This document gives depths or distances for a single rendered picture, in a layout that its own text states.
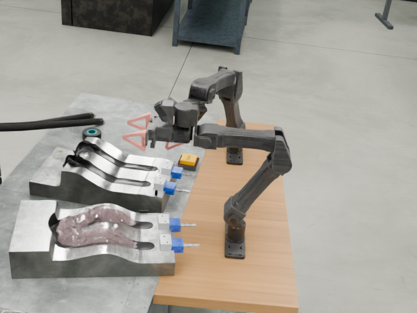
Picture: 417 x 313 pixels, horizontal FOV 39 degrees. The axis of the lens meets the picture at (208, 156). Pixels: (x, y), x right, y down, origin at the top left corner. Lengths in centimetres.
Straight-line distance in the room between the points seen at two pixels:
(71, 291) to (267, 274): 63
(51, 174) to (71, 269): 51
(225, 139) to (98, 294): 61
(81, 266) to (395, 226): 233
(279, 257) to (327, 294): 113
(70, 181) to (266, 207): 74
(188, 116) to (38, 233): 59
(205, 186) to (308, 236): 128
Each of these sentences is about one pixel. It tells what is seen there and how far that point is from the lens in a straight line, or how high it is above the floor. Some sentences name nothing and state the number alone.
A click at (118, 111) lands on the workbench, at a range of 285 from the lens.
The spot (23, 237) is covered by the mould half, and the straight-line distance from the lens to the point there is 191.
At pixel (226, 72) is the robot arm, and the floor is 125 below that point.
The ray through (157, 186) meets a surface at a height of 91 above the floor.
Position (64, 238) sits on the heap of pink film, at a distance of 193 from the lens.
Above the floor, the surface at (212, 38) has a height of 11.
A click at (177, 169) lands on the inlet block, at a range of 223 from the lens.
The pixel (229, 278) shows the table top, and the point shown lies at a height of 80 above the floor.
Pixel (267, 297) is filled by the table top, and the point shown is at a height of 80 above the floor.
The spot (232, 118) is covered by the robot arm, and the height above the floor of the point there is 101.
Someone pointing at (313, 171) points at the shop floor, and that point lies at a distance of 410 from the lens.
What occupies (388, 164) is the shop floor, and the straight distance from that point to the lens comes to 440.
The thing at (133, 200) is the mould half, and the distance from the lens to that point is 213.
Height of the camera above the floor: 211
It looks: 31 degrees down
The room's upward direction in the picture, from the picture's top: 6 degrees clockwise
